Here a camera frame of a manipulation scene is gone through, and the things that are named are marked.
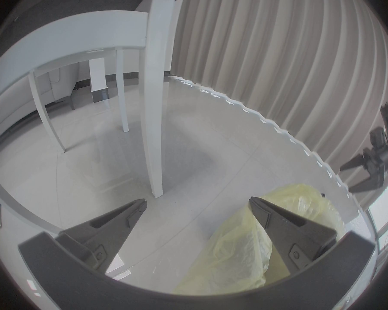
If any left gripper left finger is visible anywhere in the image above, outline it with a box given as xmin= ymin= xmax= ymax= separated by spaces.
xmin=56 ymin=199 xmax=148 ymax=273

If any yellow plastic bag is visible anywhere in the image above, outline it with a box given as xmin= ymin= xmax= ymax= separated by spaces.
xmin=171 ymin=183 xmax=345 ymax=297

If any beige curtain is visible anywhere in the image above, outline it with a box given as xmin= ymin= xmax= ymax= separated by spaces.
xmin=170 ymin=0 xmax=388 ymax=213

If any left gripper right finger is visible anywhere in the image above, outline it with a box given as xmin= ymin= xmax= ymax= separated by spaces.
xmin=249 ymin=196 xmax=339 ymax=276

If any white chair with grey seat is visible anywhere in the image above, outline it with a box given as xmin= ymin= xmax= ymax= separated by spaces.
xmin=0 ymin=0 xmax=186 ymax=200

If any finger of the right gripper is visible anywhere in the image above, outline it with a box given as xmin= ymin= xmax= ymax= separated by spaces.
xmin=339 ymin=155 xmax=372 ymax=172
xmin=348 ymin=172 xmax=385 ymax=194

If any white trash bin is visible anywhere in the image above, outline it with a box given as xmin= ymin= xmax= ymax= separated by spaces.
xmin=181 ymin=189 xmax=343 ymax=296

